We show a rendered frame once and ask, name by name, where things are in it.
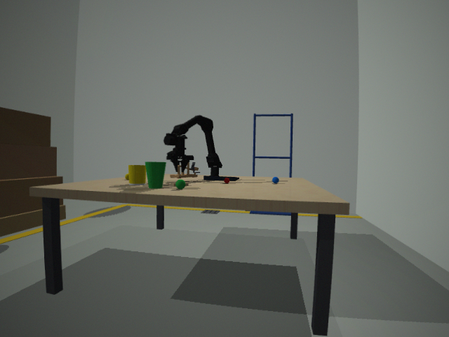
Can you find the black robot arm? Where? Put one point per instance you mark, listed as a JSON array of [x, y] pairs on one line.
[[176, 139]]

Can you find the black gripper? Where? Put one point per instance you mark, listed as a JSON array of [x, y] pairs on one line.
[[185, 158]]

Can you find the green cup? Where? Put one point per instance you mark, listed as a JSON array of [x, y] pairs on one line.
[[155, 174]]

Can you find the green ball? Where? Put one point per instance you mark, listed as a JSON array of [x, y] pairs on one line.
[[180, 184]]

